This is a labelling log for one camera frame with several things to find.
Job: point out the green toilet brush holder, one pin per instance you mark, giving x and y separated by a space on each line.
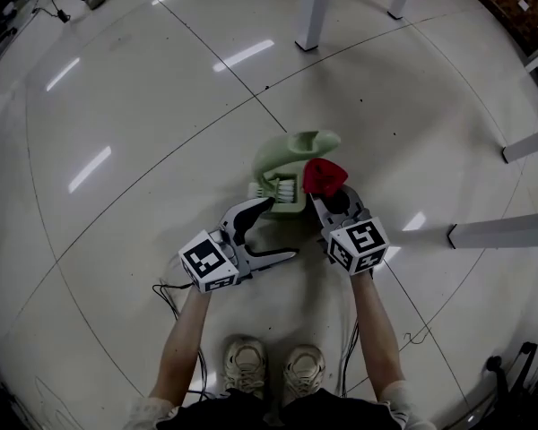
287 208

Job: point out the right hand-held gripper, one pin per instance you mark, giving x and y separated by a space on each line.
361 242

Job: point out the black office chair base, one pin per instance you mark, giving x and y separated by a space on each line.
515 370

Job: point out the person's black trousers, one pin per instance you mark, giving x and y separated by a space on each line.
278 412

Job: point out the person's beige shoe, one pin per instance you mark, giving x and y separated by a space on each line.
304 372
245 365

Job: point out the person's left forearm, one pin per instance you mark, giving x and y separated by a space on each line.
184 343

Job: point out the black power adapter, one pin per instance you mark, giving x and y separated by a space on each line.
63 16

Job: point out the person's beige right shoe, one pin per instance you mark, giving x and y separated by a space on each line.
304 372

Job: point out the person's right forearm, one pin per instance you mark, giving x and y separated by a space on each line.
379 334

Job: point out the green toilet brush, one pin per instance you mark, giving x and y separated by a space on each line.
273 159

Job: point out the brown woven mat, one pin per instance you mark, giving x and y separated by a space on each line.
515 2

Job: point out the person's beige left shoe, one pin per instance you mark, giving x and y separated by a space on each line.
245 365

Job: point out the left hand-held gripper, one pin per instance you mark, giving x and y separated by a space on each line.
206 258

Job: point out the red cloth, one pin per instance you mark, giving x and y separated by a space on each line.
325 176

